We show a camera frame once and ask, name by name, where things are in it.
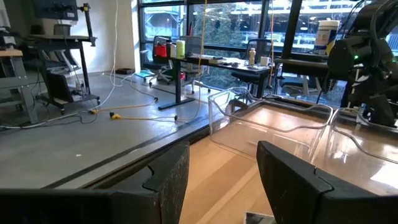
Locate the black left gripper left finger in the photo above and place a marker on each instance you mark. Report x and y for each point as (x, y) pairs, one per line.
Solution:
(171, 186)

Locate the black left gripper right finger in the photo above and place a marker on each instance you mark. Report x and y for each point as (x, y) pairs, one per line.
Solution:
(289, 186)

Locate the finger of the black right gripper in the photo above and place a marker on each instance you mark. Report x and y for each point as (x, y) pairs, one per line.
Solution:
(381, 110)

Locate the black jewel case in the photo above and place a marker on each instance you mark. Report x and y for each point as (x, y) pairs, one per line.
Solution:
(259, 218)

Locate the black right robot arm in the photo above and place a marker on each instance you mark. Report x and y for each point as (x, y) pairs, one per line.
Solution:
(348, 59)

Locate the clear plastic bin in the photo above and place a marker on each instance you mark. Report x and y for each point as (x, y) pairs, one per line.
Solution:
(357, 155)
(214, 124)

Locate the white wipes canister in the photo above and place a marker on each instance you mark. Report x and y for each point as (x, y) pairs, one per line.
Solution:
(325, 37)

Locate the dark desk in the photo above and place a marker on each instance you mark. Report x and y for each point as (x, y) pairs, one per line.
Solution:
(298, 67)

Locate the dark office chair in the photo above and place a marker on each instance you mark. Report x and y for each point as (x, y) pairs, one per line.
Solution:
(295, 82)

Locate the teal flat item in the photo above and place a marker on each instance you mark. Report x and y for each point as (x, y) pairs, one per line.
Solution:
(144, 74)

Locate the white mug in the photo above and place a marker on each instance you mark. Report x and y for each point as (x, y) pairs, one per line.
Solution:
(265, 61)

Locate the flat black box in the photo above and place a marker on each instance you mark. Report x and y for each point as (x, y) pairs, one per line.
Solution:
(124, 71)

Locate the white bottle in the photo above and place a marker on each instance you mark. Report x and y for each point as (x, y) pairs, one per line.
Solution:
(252, 57)

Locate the black office desk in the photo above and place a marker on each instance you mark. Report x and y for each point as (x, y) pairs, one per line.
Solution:
(217, 63)

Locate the red bag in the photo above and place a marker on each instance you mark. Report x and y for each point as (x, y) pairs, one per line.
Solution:
(161, 51)

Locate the dark bottle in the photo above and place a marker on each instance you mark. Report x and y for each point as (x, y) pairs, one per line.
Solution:
(168, 49)

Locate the green bottle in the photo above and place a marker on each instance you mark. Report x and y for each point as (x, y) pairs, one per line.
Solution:
(180, 49)

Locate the grey mesh office chair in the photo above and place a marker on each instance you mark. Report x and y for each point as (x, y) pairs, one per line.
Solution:
(194, 45)

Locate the black equipment cart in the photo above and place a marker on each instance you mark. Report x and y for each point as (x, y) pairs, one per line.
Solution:
(62, 39)

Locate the grey metal stand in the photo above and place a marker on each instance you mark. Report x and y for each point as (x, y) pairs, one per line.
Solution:
(15, 82)

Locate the dark monitor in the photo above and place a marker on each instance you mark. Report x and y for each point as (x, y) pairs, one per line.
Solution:
(56, 9)

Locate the black window frame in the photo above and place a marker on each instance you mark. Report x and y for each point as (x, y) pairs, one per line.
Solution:
(290, 28)

